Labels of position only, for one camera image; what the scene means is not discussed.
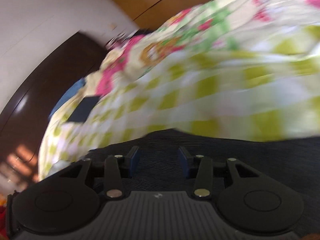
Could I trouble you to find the dark grey knit pants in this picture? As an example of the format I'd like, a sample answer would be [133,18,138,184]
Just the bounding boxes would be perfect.
[86,129,319,236]

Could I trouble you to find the dark blue folded cloth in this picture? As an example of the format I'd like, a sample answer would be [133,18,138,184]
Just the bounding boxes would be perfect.
[67,96,100,123]

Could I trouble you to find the blue pillow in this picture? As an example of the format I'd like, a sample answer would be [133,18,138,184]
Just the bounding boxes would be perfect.
[48,77,86,120]

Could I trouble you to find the dark wooden headboard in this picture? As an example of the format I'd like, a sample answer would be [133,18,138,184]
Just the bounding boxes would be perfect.
[1,32,106,198]

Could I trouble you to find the green checked bed quilt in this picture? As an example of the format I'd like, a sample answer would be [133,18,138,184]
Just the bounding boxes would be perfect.
[38,0,319,179]

